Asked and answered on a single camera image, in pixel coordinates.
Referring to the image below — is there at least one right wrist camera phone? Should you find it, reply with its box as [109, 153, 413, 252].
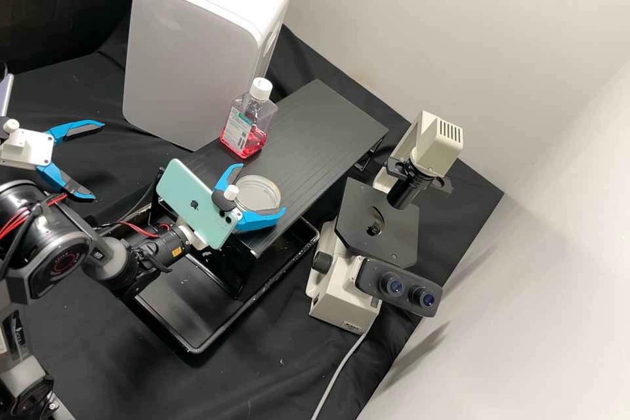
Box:
[156, 157, 243, 250]

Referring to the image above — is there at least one wrist camera phone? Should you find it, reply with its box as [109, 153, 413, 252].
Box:
[156, 157, 243, 250]
[0, 73, 20, 145]

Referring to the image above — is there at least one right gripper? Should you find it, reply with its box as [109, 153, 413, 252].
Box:
[177, 162, 288, 250]

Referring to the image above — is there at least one black tray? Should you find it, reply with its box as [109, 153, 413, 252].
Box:
[127, 203, 320, 355]

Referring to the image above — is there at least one petri dish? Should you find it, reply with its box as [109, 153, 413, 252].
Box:
[230, 174, 283, 213]

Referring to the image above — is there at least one black platform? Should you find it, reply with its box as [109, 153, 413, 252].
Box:
[147, 79, 390, 299]

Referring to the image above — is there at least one white box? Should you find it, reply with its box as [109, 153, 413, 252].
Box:
[121, 0, 293, 152]

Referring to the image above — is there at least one cream microscope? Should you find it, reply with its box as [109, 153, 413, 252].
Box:
[305, 110, 465, 338]

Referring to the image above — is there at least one grey cable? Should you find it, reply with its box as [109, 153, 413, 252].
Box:
[314, 327, 371, 420]

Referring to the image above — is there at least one red liquid bottle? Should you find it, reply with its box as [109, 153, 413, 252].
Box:
[219, 77, 278, 161]

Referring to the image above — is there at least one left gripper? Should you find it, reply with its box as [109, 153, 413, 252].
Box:
[0, 119, 106, 201]

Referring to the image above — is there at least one left wrist camera phone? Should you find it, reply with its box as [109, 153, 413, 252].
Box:
[0, 73, 20, 145]

